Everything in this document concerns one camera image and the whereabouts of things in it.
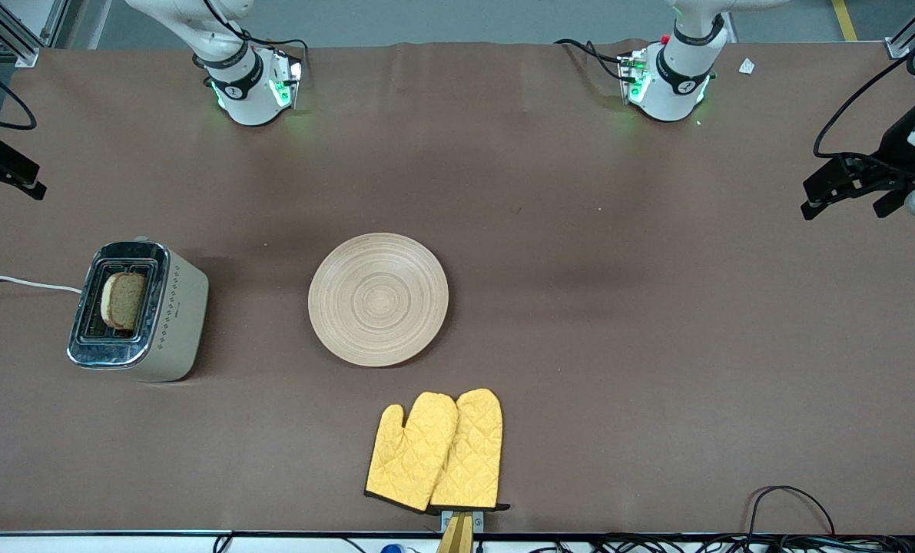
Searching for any white toaster power cord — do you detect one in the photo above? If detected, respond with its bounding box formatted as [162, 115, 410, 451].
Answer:
[0, 275, 83, 295]

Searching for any black arm base cable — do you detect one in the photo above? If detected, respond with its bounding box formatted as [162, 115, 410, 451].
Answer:
[200, 0, 310, 78]
[555, 38, 628, 81]

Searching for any black cable bundle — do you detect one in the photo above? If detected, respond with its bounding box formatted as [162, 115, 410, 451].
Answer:
[534, 534, 915, 553]

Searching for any yellow quilted oven mitt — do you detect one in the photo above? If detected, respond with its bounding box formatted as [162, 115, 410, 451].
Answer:
[429, 388, 510, 513]
[364, 392, 459, 513]

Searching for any brown toast slice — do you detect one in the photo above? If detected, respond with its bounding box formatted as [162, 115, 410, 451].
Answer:
[100, 271, 148, 332]

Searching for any grey metal bracket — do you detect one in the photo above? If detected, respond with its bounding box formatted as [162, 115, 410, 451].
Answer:
[440, 509, 485, 536]

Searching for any round wooden plate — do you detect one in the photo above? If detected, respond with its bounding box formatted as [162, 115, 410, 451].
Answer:
[307, 232, 450, 368]

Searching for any brown table mat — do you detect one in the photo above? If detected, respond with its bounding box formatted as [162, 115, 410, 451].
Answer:
[0, 40, 915, 535]

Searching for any black looped cable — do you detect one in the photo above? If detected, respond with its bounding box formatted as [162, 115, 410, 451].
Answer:
[748, 485, 837, 538]

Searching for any beige chrome two-slot toaster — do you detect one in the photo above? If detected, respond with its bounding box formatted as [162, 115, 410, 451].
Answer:
[66, 237, 210, 383]

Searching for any black right arm base cable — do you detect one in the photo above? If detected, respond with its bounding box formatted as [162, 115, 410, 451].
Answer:
[200, 0, 310, 78]

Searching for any black left arm base cable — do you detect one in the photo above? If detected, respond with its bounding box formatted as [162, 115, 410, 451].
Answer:
[555, 38, 628, 81]

